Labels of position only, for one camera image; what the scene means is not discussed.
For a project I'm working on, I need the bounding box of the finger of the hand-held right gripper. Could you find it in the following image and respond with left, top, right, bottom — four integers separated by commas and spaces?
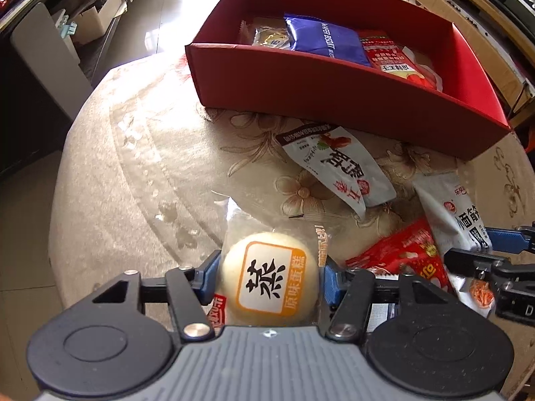
480, 226, 535, 255
443, 248, 519, 280

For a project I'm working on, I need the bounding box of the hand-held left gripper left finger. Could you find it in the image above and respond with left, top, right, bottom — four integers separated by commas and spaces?
90, 248, 222, 341

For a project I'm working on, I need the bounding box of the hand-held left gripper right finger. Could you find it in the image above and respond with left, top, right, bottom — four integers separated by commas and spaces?
320, 255, 456, 341

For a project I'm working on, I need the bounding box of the white noodle snack packet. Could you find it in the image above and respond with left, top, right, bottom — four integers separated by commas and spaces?
412, 171, 498, 318

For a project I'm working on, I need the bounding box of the steamed cake clear packet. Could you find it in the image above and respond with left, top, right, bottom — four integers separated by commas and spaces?
207, 198, 331, 328

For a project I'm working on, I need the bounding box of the red foil snack packet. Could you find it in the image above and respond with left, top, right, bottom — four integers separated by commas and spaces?
345, 217, 454, 293

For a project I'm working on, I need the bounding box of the white date snack packet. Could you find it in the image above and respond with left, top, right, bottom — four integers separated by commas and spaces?
276, 123, 397, 218

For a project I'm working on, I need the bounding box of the red cardboard box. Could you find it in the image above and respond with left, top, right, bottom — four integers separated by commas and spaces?
185, 0, 511, 161

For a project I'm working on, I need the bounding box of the red spicy strip packet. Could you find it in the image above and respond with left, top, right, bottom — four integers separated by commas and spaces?
357, 29, 423, 86

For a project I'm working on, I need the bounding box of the blue wafer biscuit packet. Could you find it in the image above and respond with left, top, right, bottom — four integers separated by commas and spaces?
283, 13, 372, 66

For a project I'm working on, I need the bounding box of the clear yellow crispy snack packet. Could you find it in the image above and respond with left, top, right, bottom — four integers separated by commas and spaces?
239, 17, 293, 51

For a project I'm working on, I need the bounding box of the wooden television stand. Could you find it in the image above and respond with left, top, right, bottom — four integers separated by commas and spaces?
363, 0, 535, 130

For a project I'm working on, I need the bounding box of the beige floral tablecloth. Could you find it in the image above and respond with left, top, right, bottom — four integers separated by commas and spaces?
49, 50, 535, 385

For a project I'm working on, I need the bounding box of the dark long side table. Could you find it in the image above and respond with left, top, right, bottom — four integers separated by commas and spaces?
0, 0, 97, 176

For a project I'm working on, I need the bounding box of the open cardboard box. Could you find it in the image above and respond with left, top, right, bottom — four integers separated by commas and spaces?
69, 0, 128, 46

